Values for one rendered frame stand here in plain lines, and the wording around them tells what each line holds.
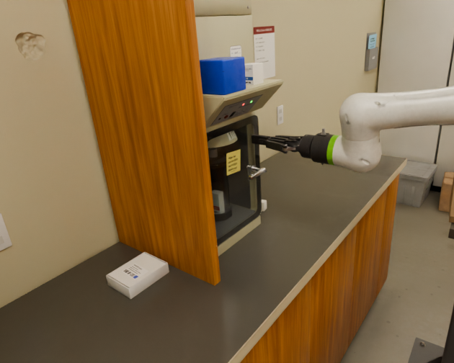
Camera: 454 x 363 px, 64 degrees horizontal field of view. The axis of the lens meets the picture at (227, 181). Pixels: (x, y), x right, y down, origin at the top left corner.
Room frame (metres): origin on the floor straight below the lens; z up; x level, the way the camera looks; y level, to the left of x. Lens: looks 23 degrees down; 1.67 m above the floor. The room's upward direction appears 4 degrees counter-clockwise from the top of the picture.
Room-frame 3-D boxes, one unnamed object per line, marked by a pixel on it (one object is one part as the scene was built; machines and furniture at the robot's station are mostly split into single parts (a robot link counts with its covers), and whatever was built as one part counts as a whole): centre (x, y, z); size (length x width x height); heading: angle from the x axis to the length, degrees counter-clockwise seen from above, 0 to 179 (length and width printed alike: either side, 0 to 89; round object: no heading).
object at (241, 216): (1.15, -0.03, 1.19); 0.30 x 0.01 x 0.40; 140
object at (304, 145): (1.11, -0.25, 1.31); 0.09 x 0.08 x 0.07; 50
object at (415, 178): (3.28, -1.70, 0.17); 0.60 x 0.42 x 0.33; 48
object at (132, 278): (0.98, 0.31, 0.96); 0.16 x 0.12 x 0.04; 140
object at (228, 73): (1.05, -0.01, 1.56); 0.10 x 0.10 x 0.09; 50
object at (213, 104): (1.12, -0.07, 1.46); 0.32 x 0.12 x 0.10; 140
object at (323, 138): (1.06, -0.31, 1.31); 0.09 x 0.06 x 0.12; 140
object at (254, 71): (1.16, -0.10, 1.54); 0.05 x 0.05 x 0.06; 45
